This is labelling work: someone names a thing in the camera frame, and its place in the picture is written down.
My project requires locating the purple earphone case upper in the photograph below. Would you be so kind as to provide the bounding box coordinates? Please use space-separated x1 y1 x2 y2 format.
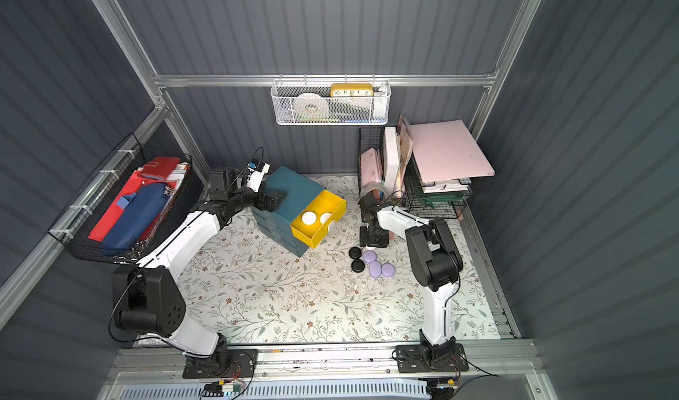
362 250 378 264

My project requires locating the black earphone case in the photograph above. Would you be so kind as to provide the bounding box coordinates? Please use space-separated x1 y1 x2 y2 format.
348 246 362 260
351 259 365 273

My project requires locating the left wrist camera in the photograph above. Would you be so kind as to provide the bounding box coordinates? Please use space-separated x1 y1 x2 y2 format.
245 159 271 192

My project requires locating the yellow top drawer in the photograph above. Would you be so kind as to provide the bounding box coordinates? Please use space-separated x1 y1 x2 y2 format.
291 191 347 248

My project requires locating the black wire desk organizer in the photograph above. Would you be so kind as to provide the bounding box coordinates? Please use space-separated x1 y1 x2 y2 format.
357 126 471 219

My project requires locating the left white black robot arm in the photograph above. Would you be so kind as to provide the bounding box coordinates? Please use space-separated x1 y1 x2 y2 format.
108 171 288 359

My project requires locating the white design book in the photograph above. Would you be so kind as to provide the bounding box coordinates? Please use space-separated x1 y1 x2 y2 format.
381 127 402 198

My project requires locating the red folder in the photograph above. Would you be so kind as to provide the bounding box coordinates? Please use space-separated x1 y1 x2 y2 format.
88 156 189 243

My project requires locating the purple earphone case lower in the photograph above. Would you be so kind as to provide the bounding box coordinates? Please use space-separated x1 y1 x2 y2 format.
369 260 382 278

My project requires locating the purple earphone case right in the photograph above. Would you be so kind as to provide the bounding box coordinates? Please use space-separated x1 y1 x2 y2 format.
381 263 395 278

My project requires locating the black earphone case upper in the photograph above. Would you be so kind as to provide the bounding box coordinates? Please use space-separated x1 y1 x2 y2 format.
348 246 362 260

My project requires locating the teal drawer cabinet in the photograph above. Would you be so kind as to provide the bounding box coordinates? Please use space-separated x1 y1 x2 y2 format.
250 166 325 258

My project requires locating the blue zip pouch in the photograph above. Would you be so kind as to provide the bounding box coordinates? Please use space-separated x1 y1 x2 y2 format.
101 182 170 256

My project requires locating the yellow clock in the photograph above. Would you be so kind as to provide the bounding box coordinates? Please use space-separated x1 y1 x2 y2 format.
330 82 374 98

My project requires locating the clear packing tape roll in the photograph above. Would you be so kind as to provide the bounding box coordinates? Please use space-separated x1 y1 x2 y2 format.
359 181 393 201

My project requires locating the purple earphone case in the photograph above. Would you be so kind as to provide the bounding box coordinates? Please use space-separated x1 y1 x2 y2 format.
381 263 395 278
362 250 378 264
369 260 382 278

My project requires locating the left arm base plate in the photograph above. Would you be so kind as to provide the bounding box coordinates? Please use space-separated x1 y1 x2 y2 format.
182 348 258 380

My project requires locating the white tape roll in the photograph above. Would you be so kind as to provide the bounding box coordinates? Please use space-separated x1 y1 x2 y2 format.
293 92 330 120

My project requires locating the pink pouch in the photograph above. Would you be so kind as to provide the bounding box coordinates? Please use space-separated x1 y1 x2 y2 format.
360 148 383 188

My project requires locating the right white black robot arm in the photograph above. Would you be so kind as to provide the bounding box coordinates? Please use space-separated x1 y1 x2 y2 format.
358 194 464 362

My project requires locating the black earphone case lower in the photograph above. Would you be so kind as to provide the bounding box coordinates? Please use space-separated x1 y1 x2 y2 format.
351 259 365 273

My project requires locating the pink foam board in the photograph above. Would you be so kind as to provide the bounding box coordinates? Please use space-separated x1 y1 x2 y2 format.
410 120 495 184

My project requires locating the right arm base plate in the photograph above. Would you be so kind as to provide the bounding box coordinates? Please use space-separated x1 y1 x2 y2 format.
391 343 470 373

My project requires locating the white wire wall basket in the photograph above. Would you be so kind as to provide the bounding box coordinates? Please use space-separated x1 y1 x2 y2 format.
270 77 392 126

